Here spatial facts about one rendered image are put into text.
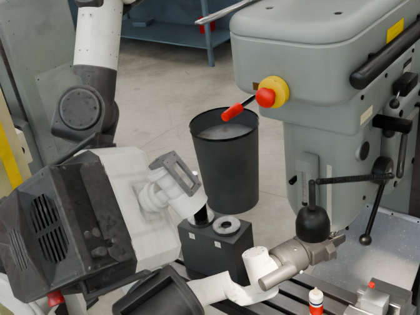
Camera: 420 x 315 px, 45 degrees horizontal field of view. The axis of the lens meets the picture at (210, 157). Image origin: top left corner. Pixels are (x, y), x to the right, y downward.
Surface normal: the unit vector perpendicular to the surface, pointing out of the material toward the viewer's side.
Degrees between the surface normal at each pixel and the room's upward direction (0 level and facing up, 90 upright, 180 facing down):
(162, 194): 90
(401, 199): 90
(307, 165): 90
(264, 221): 0
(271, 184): 0
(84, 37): 58
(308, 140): 90
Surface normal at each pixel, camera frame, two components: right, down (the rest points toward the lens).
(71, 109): -0.02, 0.02
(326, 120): -0.61, 0.47
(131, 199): 0.74, -0.41
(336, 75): 0.22, 0.48
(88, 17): -0.40, -0.02
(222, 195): -0.31, 0.57
